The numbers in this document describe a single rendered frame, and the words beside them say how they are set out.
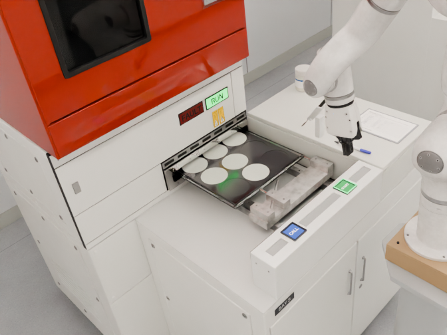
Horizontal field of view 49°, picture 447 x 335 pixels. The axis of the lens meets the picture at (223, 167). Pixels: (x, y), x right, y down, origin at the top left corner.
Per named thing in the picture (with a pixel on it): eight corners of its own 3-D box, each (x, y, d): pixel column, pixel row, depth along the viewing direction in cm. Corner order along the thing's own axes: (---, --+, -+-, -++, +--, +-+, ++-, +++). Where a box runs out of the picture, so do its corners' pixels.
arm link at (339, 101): (316, 96, 140) (318, 106, 142) (342, 99, 134) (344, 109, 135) (334, 84, 145) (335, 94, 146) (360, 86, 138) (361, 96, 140)
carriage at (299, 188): (249, 220, 166) (249, 213, 164) (315, 167, 185) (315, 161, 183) (267, 230, 161) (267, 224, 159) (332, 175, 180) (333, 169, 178)
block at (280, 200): (266, 200, 169) (265, 193, 167) (273, 195, 171) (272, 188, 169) (284, 209, 164) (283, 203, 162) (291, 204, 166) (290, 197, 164)
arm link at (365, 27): (370, 27, 107) (314, 108, 133) (410, 4, 115) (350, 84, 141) (342, 0, 110) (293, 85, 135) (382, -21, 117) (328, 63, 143)
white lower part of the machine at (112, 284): (60, 295, 260) (0, 174, 211) (177, 212, 302) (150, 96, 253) (139, 379, 216) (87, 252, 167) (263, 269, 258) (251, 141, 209)
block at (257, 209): (250, 212, 165) (249, 205, 163) (257, 207, 166) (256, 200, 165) (268, 223, 160) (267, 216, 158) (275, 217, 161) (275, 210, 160)
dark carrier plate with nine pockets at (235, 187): (171, 167, 187) (171, 166, 187) (233, 127, 205) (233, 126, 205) (235, 205, 166) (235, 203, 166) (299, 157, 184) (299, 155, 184)
